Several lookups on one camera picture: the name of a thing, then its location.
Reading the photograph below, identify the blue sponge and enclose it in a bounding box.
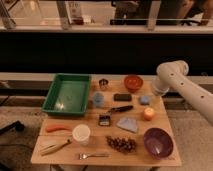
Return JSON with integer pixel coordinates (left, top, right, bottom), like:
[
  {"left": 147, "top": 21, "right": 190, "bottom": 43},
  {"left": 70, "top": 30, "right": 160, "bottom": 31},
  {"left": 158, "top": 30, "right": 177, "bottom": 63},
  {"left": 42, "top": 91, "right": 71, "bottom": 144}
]
[{"left": 139, "top": 95, "right": 151, "bottom": 105}]

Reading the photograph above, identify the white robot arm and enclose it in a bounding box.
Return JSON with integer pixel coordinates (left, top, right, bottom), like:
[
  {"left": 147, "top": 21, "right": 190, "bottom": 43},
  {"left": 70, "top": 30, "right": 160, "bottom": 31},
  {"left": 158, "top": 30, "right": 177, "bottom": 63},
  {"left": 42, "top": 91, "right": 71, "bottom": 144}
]
[{"left": 151, "top": 60, "right": 213, "bottom": 126}]

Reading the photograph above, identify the small metal cup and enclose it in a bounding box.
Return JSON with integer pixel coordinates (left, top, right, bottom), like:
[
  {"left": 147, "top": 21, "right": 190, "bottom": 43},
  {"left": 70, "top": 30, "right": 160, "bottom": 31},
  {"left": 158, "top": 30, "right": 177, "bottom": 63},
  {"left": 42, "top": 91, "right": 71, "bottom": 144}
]
[{"left": 99, "top": 79, "right": 109, "bottom": 91}]

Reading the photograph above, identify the blue plastic cup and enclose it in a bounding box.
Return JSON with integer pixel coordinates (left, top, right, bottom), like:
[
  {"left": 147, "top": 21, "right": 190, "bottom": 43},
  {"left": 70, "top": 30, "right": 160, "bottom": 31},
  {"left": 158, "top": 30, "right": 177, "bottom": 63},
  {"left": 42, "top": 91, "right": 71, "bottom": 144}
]
[{"left": 92, "top": 92, "right": 104, "bottom": 108}]

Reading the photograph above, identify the black rectangular block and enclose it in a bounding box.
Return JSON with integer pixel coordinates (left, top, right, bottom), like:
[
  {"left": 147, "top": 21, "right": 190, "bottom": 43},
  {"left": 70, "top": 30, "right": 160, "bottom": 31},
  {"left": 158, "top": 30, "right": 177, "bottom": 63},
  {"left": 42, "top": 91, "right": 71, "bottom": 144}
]
[{"left": 113, "top": 93, "right": 132, "bottom": 101}]

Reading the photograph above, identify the orange red bowl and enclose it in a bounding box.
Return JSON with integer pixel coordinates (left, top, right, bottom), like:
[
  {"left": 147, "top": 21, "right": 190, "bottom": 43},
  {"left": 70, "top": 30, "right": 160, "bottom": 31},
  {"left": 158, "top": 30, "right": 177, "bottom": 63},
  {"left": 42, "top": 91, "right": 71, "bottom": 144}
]
[{"left": 124, "top": 75, "right": 143, "bottom": 93}]

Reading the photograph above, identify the small black box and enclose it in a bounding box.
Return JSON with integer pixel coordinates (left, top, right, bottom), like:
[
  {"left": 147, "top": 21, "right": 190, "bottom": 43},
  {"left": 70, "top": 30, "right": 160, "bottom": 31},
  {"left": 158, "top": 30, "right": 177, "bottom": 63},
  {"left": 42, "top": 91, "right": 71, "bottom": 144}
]
[{"left": 98, "top": 115, "right": 111, "bottom": 126}]

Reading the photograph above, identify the green plastic tray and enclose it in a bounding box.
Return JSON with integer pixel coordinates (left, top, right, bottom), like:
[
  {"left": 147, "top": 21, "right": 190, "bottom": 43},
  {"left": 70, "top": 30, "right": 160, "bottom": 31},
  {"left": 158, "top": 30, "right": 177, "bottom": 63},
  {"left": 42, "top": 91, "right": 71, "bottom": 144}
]
[{"left": 42, "top": 74, "right": 91, "bottom": 117}]

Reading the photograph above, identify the light blue cloth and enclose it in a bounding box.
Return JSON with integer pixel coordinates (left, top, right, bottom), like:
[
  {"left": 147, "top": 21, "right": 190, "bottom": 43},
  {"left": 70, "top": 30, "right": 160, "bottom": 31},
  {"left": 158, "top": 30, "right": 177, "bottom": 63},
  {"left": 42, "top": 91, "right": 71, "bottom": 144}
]
[{"left": 117, "top": 117, "right": 138, "bottom": 133}]

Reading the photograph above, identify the orange round fruit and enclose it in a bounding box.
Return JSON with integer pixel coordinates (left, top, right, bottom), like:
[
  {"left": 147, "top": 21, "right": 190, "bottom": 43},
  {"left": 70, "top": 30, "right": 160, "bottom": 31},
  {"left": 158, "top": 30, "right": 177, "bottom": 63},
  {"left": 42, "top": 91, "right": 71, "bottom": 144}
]
[{"left": 143, "top": 107, "right": 155, "bottom": 121}]

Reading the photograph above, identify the white paper cup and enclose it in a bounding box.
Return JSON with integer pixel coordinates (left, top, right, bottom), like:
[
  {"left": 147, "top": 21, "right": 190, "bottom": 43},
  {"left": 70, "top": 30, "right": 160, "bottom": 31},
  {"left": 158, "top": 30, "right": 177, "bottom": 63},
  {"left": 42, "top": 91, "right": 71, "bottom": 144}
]
[{"left": 72, "top": 124, "right": 91, "bottom": 145}]

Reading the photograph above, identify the bunch of dark grapes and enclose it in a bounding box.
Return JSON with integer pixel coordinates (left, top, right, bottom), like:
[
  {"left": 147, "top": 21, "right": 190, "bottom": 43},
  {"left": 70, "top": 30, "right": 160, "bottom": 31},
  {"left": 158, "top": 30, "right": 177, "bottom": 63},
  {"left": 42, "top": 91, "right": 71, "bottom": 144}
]
[{"left": 106, "top": 136, "right": 137, "bottom": 154}]

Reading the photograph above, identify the orange carrot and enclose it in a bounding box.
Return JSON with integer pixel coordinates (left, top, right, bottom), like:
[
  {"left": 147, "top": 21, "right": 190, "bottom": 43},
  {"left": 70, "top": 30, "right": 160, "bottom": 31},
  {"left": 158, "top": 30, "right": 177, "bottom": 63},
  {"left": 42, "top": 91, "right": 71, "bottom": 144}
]
[{"left": 45, "top": 125, "right": 71, "bottom": 133}]

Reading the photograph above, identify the metal fork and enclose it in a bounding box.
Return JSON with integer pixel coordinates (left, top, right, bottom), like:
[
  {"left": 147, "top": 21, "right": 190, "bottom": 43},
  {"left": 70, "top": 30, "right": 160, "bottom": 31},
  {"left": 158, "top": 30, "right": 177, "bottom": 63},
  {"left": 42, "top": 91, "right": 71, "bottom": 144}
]
[{"left": 78, "top": 153, "right": 109, "bottom": 160}]

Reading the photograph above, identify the purple bowl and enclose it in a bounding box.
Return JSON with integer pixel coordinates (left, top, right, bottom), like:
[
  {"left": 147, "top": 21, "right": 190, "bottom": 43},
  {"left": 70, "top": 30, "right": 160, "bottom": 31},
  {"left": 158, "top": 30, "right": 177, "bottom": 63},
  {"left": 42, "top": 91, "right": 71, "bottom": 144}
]
[{"left": 143, "top": 128, "right": 174, "bottom": 159}]

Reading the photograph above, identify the black handled tool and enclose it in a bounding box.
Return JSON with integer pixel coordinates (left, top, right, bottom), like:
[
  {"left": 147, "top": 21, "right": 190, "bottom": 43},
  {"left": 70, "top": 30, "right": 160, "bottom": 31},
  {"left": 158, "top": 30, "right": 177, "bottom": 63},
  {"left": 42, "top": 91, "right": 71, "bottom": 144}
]
[{"left": 108, "top": 105, "right": 133, "bottom": 114}]

